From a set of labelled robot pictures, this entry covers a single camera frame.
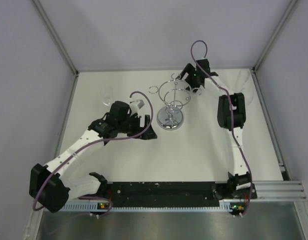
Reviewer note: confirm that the chrome wine glass rack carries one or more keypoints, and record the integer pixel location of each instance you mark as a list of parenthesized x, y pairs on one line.
[(175, 94)]

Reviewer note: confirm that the clear fluted wine glass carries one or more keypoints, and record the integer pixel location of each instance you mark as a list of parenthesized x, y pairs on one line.
[(241, 81)]

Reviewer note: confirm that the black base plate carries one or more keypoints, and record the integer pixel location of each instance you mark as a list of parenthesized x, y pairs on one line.
[(170, 194)]

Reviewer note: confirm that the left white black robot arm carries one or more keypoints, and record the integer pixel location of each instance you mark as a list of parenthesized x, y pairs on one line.
[(54, 183)]

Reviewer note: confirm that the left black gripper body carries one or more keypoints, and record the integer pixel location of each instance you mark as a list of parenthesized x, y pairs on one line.
[(131, 125)]

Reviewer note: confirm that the aluminium frame post right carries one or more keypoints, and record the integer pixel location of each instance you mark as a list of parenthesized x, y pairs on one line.
[(287, 14)]

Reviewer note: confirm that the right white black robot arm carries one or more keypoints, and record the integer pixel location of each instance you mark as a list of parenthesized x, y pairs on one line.
[(231, 117)]

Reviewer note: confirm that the aluminium frame post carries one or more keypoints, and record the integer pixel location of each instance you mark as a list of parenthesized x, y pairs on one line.
[(54, 35), (287, 14)]

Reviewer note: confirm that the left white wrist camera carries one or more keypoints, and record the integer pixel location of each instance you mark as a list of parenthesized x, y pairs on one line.
[(136, 105)]

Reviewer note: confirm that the aluminium frame post left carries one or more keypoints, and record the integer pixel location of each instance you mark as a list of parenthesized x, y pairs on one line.
[(54, 35)]

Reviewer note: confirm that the grey slotted cable duct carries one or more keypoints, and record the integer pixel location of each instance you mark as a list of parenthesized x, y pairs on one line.
[(99, 207)]

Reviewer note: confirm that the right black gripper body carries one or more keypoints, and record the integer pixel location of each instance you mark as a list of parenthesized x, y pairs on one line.
[(190, 80)]

